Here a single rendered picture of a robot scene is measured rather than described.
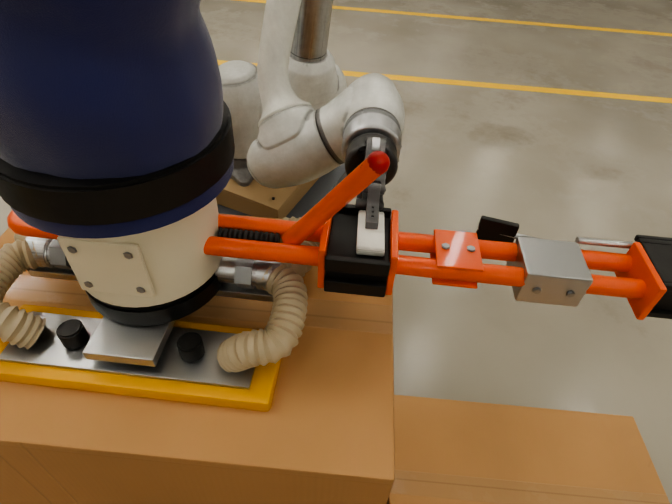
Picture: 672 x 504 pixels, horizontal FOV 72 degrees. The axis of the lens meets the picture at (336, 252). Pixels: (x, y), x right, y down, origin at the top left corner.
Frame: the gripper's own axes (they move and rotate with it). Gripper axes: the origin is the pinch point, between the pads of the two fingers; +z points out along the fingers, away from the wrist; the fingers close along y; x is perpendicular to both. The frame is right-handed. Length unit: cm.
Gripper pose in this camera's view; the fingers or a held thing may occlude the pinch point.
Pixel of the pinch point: (368, 247)
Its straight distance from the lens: 53.2
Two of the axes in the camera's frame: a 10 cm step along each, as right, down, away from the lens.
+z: -0.7, 6.8, -7.3
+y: -0.6, 7.3, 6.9
